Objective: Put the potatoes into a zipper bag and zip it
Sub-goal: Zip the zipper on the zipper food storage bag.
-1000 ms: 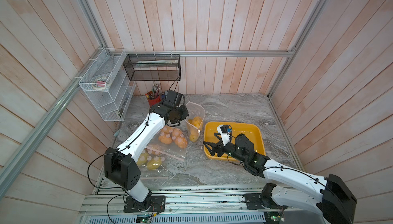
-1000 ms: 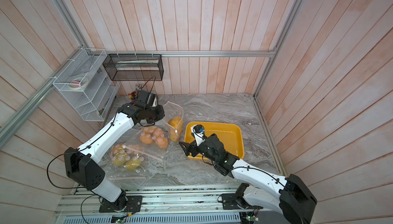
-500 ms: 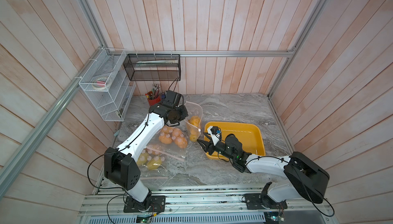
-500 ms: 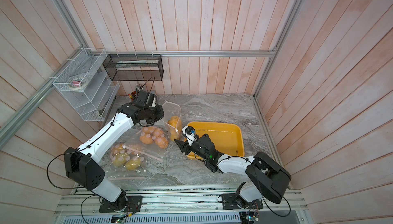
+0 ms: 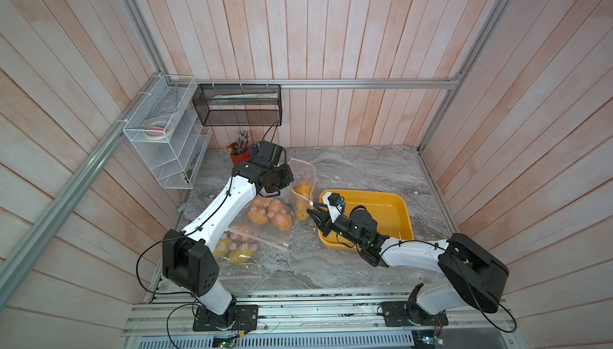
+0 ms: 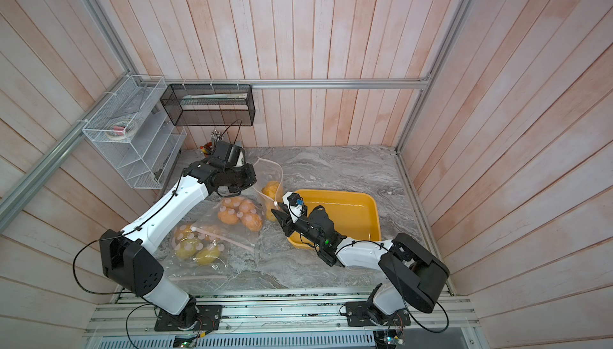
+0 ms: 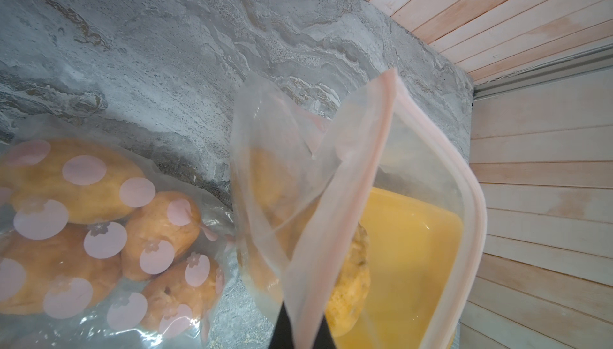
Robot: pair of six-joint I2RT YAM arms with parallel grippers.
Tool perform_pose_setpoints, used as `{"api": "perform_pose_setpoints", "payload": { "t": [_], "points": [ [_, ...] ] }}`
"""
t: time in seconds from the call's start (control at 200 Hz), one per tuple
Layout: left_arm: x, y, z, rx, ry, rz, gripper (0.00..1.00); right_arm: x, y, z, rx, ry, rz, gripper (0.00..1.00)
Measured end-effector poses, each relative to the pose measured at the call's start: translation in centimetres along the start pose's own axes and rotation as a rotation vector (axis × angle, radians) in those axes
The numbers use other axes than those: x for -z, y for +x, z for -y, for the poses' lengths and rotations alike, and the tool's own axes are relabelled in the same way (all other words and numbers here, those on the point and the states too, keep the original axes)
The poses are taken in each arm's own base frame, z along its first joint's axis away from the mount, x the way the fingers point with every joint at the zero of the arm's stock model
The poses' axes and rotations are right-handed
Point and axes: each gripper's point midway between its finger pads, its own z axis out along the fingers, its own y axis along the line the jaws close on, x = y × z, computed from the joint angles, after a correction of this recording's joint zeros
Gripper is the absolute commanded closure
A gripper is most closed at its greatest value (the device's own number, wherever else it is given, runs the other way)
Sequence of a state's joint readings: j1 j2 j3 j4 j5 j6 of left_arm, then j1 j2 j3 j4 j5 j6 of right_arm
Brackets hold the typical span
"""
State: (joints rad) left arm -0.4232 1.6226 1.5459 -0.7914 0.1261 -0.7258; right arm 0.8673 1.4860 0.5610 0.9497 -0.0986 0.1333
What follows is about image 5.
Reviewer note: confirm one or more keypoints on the clear zipper bag pink zip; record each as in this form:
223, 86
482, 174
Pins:
239, 256

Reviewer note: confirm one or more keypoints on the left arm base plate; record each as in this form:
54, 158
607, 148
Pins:
242, 317

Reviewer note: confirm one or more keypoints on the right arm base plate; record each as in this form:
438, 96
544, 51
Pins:
409, 313

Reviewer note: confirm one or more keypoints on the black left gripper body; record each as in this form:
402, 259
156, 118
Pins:
280, 177

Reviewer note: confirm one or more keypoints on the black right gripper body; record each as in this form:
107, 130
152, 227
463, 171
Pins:
343, 229

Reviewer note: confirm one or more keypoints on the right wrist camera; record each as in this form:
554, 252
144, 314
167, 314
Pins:
335, 205

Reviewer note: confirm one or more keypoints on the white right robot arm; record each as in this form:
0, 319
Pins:
472, 276

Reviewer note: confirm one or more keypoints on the red pen cup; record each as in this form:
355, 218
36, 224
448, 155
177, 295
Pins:
237, 159

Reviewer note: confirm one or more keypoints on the white wire shelf rack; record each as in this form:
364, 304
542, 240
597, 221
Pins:
174, 162

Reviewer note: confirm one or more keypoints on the black mesh wall basket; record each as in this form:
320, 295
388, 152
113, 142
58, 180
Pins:
239, 105

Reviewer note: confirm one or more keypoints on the tape roll on shelf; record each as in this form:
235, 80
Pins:
159, 129

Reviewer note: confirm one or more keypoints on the yellow plastic tray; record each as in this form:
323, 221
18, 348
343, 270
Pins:
389, 210

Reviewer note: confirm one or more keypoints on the clear zipper bag pink dots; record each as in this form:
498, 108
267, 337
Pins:
301, 189

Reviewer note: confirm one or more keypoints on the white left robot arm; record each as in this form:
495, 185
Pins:
187, 255

